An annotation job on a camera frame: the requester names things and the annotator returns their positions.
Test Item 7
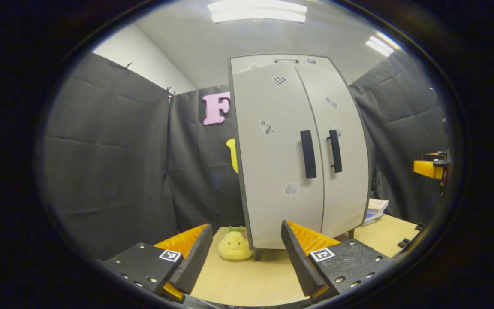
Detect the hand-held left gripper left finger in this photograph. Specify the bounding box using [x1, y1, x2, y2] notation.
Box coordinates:
[101, 223, 213, 303]

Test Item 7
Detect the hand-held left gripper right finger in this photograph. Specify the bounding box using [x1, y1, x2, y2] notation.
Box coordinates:
[281, 220, 395, 302]

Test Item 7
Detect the grey cabinet door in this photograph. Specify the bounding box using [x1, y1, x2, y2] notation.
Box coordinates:
[232, 64, 325, 250]
[294, 64, 370, 239]

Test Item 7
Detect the grey shoe cabinet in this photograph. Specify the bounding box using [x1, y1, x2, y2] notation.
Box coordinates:
[229, 54, 372, 260]

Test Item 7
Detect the yellow smiling plush toy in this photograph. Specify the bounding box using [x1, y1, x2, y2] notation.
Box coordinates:
[218, 226, 255, 261]

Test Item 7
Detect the stack of books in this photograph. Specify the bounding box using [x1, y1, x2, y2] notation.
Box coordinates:
[363, 198, 389, 226]

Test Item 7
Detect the ceiling light panel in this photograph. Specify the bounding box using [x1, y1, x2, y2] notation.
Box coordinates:
[366, 31, 402, 57]
[207, 0, 307, 23]

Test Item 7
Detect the black backdrop cloth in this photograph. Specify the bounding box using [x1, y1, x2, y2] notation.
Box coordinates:
[41, 51, 451, 260]

